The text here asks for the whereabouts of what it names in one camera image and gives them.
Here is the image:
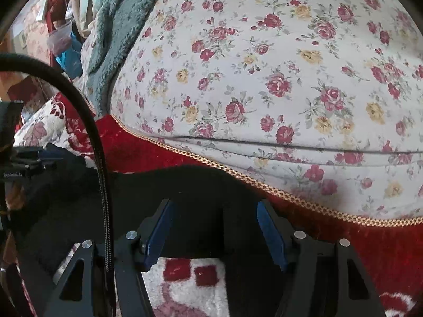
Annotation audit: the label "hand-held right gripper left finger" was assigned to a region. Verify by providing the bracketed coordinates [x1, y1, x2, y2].
[35, 198, 177, 317]

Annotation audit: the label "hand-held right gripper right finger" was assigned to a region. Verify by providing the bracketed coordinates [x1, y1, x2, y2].
[257, 199, 388, 317]

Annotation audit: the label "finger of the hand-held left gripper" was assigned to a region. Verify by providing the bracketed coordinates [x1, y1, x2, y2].
[14, 144, 67, 172]

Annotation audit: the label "black pants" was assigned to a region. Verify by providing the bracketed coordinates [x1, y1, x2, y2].
[10, 145, 313, 317]

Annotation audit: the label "red leaf-print plush blanket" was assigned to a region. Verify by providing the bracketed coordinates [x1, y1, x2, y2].
[13, 92, 423, 317]

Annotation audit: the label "blue plastic bag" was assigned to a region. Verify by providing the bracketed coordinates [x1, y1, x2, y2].
[54, 40, 84, 77]

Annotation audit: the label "clear plastic bag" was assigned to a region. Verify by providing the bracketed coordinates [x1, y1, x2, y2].
[46, 21, 74, 57]

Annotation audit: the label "green fleece blanket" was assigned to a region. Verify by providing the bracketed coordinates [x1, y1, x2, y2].
[88, 0, 172, 113]

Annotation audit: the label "beige curtain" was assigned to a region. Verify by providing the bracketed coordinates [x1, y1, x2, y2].
[70, 0, 100, 38]

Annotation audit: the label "floral bed quilt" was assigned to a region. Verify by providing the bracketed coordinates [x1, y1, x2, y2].
[79, 0, 423, 225]

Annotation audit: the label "black braided cable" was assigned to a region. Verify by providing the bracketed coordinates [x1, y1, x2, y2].
[0, 54, 116, 317]

